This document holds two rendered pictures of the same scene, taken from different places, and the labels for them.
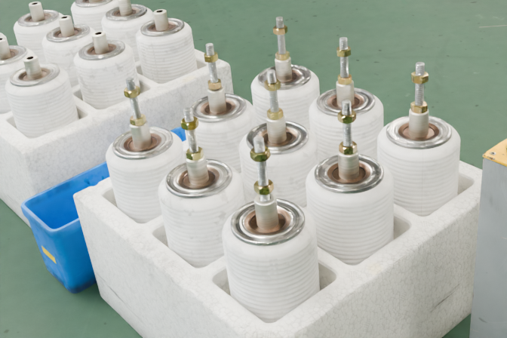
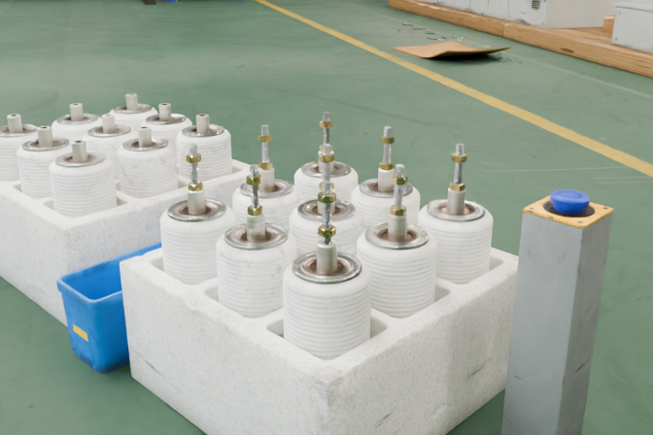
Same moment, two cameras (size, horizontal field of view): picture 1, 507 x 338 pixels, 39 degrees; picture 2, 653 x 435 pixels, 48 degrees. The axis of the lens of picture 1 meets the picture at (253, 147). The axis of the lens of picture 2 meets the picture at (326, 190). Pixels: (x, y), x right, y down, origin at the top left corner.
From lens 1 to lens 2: 18 cm
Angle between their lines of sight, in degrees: 13
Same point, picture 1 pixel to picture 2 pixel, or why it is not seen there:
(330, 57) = not seen: hidden behind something
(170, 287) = (223, 339)
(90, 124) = (131, 210)
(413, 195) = (451, 267)
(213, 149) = not seen: hidden behind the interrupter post
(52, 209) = (85, 289)
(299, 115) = not seen: hidden behind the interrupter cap
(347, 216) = (396, 271)
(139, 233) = (190, 292)
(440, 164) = (477, 236)
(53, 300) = (81, 380)
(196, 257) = (249, 312)
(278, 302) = (335, 343)
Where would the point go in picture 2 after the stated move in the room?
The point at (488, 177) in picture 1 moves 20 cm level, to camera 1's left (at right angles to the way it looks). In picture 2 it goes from (527, 230) to (343, 242)
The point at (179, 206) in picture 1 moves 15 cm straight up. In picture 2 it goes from (238, 256) to (233, 128)
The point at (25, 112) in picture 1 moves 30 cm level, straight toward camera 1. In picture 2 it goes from (68, 193) to (110, 270)
